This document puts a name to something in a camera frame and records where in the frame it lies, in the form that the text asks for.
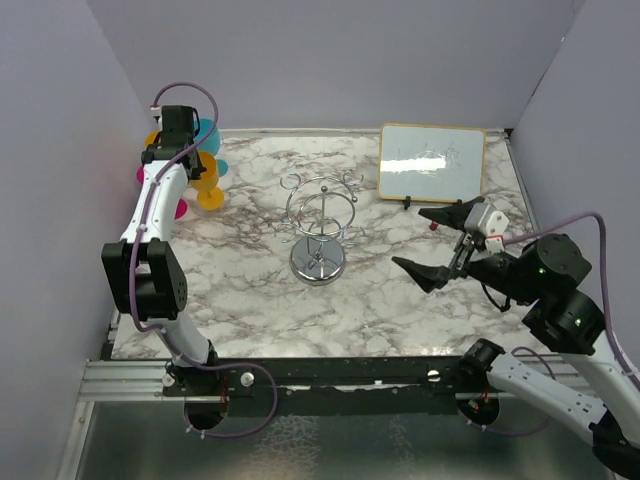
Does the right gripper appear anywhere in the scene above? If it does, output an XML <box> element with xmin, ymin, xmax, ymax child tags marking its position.
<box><xmin>391</xmin><ymin>195</ymin><xmax>539</xmax><ymax>304</ymax></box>

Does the yellow wine glass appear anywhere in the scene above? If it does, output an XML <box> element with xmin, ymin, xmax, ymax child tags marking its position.
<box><xmin>190</xmin><ymin>152</ymin><xmax>224</xmax><ymax>211</ymax></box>
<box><xmin>144</xmin><ymin>131</ymin><xmax>161</xmax><ymax>149</ymax></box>

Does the blue wine glass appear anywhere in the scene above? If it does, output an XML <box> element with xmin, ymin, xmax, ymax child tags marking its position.
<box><xmin>194</xmin><ymin>118</ymin><xmax>229</xmax><ymax>177</ymax></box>

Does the pink wine glass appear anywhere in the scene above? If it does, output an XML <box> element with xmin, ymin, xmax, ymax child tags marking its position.
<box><xmin>136</xmin><ymin>166</ymin><xmax>188</xmax><ymax>220</ymax></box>

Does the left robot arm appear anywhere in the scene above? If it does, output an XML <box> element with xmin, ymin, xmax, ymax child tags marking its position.
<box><xmin>101</xmin><ymin>105</ymin><xmax>221</xmax><ymax>395</ymax></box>

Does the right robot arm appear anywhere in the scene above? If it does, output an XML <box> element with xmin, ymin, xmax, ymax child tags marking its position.
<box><xmin>392</xmin><ymin>197</ymin><xmax>639</xmax><ymax>479</ymax></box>

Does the chrome wine glass rack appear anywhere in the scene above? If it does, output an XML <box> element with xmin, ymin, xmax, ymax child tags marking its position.
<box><xmin>274</xmin><ymin>169</ymin><xmax>364</xmax><ymax>287</ymax></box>

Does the yellow framed whiteboard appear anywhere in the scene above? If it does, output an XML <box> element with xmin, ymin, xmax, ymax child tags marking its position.
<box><xmin>377</xmin><ymin>123</ymin><xmax>487</xmax><ymax>203</ymax></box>

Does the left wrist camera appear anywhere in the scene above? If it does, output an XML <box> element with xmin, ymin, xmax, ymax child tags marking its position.
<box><xmin>150</xmin><ymin>105</ymin><xmax>162</xmax><ymax>124</ymax></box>

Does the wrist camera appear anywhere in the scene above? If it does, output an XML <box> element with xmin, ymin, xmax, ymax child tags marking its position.
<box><xmin>463</xmin><ymin>201</ymin><xmax>509</xmax><ymax>254</ymax></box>
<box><xmin>150</xmin><ymin>105</ymin><xmax>162</xmax><ymax>124</ymax></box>

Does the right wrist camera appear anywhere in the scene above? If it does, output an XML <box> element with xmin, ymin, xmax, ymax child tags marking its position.
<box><xmin>463</xmin><ymin>201</ymin><xmax>509</xmax><ymax>254</ymax></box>

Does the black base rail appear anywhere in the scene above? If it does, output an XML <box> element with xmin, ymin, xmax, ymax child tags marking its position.
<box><xmin>162</xmin><ymin>339</ymin><xmax>506</xmax><ymax>417</ymax></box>

